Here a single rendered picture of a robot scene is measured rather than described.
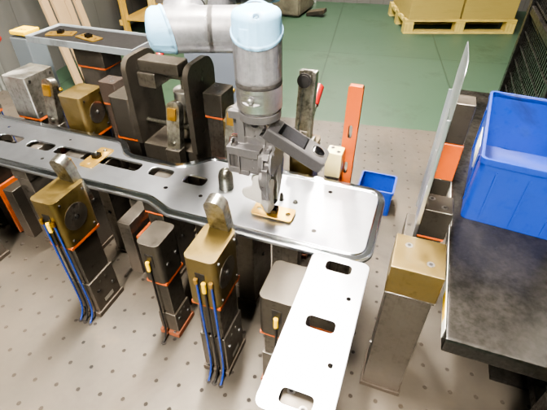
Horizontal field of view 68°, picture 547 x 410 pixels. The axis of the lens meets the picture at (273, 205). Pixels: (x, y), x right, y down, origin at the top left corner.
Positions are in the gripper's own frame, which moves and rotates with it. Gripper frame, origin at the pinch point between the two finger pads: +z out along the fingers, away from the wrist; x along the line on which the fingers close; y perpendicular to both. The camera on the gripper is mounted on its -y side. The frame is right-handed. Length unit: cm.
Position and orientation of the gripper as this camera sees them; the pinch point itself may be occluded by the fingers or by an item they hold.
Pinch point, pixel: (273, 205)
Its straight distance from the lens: 78.8
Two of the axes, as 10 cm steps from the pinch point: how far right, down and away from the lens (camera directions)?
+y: -9.4, -2.1, 2.8
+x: -3.4, 5.9, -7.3
